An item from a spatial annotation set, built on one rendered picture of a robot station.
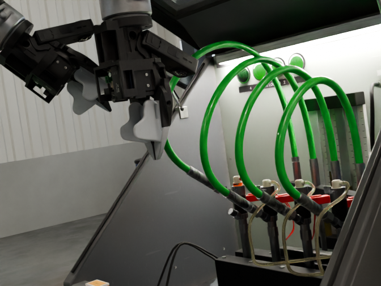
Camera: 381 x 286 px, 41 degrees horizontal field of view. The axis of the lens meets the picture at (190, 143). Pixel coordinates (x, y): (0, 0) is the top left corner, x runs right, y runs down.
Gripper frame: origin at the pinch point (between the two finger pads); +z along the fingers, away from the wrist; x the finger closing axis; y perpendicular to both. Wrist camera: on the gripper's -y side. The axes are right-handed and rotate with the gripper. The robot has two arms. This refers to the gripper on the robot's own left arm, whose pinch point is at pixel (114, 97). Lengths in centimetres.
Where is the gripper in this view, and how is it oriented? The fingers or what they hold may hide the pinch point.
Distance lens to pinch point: 95.6
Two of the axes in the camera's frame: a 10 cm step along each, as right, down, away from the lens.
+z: 7.7, 5.9, 2.2
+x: 4.3, -2.4, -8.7
